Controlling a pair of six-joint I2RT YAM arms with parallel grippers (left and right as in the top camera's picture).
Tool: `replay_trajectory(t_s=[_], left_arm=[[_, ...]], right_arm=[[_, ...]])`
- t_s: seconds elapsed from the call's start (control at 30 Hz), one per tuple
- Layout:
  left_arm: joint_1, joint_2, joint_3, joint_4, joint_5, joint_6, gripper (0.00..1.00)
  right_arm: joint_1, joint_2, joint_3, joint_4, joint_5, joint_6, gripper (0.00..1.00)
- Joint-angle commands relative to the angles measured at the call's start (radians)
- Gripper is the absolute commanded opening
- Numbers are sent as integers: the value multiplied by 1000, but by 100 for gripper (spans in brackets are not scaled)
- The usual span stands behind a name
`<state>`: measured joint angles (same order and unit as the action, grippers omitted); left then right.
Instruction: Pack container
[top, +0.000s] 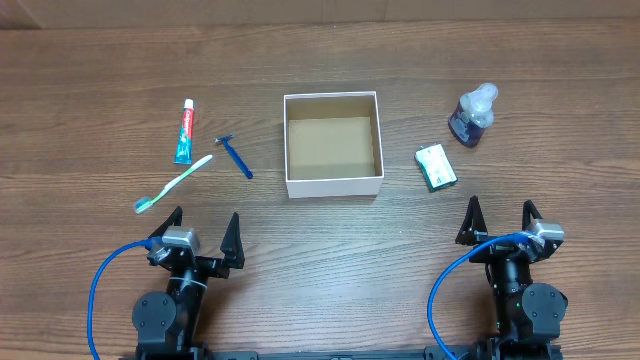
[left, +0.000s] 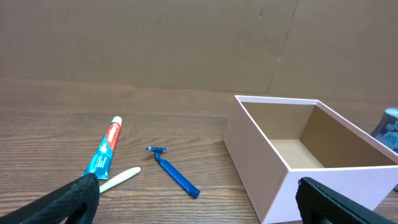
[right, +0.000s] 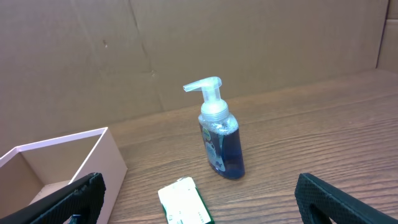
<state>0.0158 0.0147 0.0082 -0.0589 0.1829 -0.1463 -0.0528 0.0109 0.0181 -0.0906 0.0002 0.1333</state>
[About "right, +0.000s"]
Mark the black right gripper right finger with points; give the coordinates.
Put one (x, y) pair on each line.
(321, 203)

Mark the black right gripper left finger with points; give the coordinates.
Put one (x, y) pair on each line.
(78, 202)

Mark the green white soap bar pack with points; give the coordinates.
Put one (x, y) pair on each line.
(182, 203)

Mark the blue foaming soap dispenser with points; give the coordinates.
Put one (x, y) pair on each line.
(219, 129)

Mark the white cardboard box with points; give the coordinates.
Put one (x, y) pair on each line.
(33, 171)

